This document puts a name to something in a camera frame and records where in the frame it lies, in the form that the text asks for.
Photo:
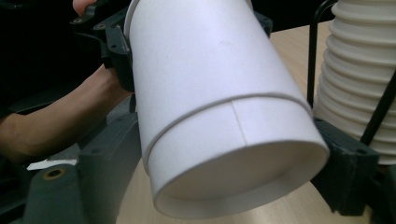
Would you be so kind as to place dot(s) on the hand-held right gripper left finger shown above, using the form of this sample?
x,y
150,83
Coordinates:
x,y
109,168

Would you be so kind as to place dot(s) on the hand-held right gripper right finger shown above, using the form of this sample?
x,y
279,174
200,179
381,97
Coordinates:
x,y
345,168

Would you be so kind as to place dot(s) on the white paper cup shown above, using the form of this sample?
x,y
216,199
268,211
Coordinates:
x,y
218,174
202,56

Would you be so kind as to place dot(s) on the stack of white paper cups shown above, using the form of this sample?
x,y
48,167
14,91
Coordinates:
x,y
361,46

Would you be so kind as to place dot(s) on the white paper sheet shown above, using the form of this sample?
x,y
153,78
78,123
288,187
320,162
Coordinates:
x,y
53,164

